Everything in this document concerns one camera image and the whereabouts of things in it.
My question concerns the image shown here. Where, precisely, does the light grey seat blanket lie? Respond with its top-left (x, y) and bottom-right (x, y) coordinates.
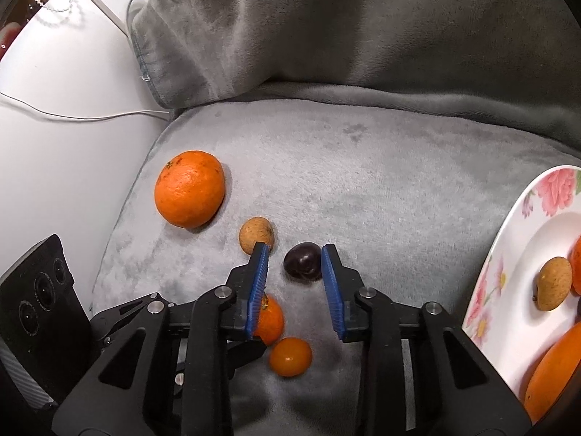
top-left (90, 82), bottom-right (581, 436)

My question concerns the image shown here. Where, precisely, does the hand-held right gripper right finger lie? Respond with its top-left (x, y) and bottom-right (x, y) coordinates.
top-left (320, 243), bottom-right (533, 436)

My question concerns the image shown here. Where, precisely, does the brown kiwi fruit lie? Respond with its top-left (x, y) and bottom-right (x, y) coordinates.
top-left (533, 257), bottom-right (574, 312)
top-left (239, 217), bottom-right (276, 256)

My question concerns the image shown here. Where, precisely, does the white floral plate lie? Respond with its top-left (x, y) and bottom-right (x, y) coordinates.
top-left (460, 165), bottom-right (581, 401)

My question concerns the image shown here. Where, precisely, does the dark grey backrest blanket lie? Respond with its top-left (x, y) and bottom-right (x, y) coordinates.
top-left (131, 0), bottom-right (581, 165)

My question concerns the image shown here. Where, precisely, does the white bead chain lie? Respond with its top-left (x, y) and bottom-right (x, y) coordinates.
top-left (26, 0), bottom-right (85, 29)

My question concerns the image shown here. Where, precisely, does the large orange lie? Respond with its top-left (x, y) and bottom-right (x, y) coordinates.
top-left (154, 150), bottom-right (227, 230)

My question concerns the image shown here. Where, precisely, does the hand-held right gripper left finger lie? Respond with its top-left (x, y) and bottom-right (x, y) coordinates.
top-left (51, 242), bottom-right (273, 436)

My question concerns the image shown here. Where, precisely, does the dark purple plum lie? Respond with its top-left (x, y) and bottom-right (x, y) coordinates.
top-left (284, 242), bottom-right (324, 279)

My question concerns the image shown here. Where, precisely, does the white cable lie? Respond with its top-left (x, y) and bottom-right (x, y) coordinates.
top-left (0, 91), bottom-right (174, 122)

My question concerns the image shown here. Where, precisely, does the small tangerine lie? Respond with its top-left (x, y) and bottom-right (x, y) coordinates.
top-left (269, 336), bottom-right (313, 378)
top-left (252, 294), bottom-right (286, 346)

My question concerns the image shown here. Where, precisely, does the orange mango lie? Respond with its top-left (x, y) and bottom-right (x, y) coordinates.
top-left (524, 320), bottom-right (581, 426)

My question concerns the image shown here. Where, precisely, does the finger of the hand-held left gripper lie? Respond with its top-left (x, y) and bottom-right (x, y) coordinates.
top-left (92, 293), bottom-right (158, 354)
top-left (226, 337), bottom-right (268, 376)

